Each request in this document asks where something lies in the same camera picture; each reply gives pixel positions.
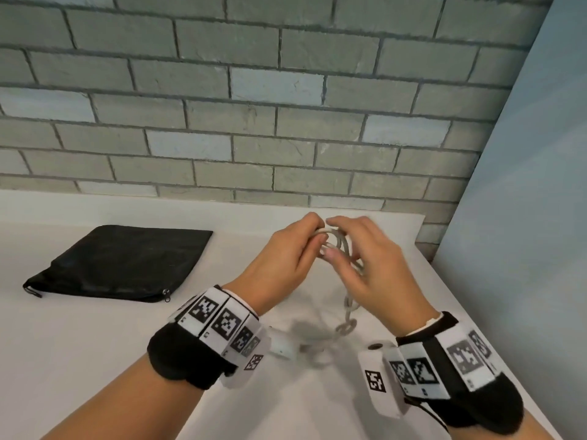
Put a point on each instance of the black wristband with marker tiles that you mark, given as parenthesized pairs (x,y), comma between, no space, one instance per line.
(463,375)
(201,343)

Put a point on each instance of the person's left thumb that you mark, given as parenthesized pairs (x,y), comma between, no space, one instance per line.
(309,254)

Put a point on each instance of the person's left hand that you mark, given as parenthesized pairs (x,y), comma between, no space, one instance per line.
(270,265)

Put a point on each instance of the black zipper pouch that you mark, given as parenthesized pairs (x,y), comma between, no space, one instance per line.
(124,263)

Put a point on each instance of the person's right thumb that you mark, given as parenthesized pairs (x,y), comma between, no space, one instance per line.
(332,255)

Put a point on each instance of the person's left forearm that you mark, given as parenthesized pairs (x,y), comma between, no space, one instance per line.
(133,407)

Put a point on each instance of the person's right hand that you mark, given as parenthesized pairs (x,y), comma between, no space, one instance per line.
(385,279)

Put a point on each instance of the person's right forearm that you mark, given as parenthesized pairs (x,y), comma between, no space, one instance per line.
(534,428)

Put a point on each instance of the white charger adapter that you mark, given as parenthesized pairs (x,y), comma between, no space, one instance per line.
(282,345)

